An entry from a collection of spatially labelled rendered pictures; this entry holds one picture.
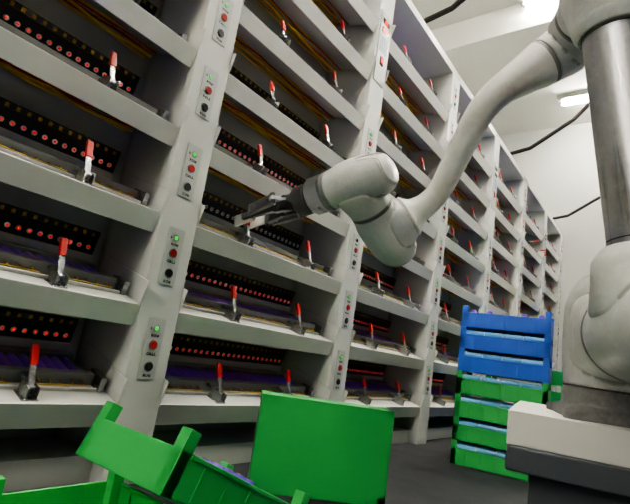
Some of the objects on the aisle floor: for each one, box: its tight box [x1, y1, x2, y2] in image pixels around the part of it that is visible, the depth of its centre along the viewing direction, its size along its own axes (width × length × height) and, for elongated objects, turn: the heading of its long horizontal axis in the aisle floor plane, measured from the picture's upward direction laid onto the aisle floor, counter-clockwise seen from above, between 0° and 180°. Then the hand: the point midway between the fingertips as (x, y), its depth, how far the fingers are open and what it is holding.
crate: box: [247, 390, 395, 504], centre depth 107 cm, size 8×30×20 cm, turn 133°
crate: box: [450, 439, 528, 482], centre depth 169 cm, size 30×20×8 cm
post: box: [281, 0, 395, 402], centre depth 170 cm, size 20×9×176 cm, turn 88°
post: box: [56, 0, 243, 484], centre depth 116 cm, size 20×9×176 cm, turn 88°
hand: (249, 220), depth 124 cm, fingers open, 3 cm apart
